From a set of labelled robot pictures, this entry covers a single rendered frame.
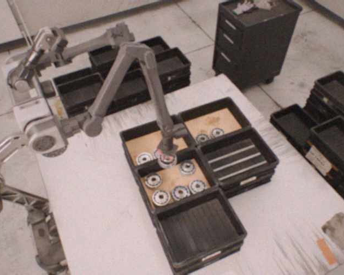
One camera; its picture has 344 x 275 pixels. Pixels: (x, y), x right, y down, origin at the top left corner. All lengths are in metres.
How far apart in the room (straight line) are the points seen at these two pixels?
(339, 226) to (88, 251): 1.43
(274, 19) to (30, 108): 2.33
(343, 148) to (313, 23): 2.57
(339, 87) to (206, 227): 1.97
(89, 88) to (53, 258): 1.47
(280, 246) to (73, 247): 1.15
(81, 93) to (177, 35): 1.89
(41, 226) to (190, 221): 1.25
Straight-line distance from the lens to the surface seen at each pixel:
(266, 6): 3.35
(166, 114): 1.51
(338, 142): 2.79
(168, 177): 1.92
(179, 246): 1.75
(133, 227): 1.94
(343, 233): 2.11
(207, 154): 2.03
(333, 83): 3.27
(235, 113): 2.21
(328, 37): 4.78
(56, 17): 4.62
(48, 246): 2.54
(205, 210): 1.83
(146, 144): 2.07
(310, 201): 2.15
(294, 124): 3.09
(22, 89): 1.52
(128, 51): 1.32
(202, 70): 3.89
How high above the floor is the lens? 2.47
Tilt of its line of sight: 52 degrees down
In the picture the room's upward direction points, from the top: 2 degrees counter-clockwise
